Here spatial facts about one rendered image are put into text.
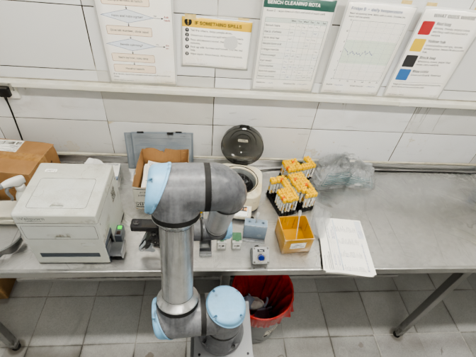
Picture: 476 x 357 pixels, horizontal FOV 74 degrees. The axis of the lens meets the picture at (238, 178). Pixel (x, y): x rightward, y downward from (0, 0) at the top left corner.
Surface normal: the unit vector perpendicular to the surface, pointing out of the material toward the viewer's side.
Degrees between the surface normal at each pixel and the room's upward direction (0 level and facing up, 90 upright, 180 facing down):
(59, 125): 90
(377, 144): 90
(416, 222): 0
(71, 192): 0
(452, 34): 94
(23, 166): 2
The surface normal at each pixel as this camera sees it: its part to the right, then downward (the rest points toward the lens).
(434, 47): 0.07, 0.72
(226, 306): 0.25, -0.69
